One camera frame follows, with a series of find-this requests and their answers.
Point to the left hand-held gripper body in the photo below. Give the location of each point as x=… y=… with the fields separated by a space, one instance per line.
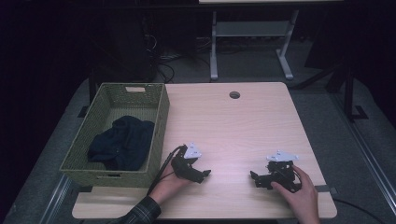
x=182 y=165

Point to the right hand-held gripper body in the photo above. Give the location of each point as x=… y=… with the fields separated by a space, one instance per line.
x=280 y=171

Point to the dark blue cloth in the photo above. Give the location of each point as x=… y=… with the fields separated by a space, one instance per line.
x=124 y=143

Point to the green woven basket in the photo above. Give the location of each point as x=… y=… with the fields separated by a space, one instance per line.
x=102 y=105

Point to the person's left hand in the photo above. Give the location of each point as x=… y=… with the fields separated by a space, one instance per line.
x=168 y=186

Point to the person's right hand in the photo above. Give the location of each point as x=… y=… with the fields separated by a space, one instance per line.
x=305 y=199

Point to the black metal stand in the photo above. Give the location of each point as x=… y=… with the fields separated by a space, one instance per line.
x=350 y=93

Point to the grey metal stand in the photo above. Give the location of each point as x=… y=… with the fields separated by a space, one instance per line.
x=249 y=28

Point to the metal floor rail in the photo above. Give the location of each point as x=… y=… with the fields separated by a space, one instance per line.
x=367 y=155
x=56 y=199

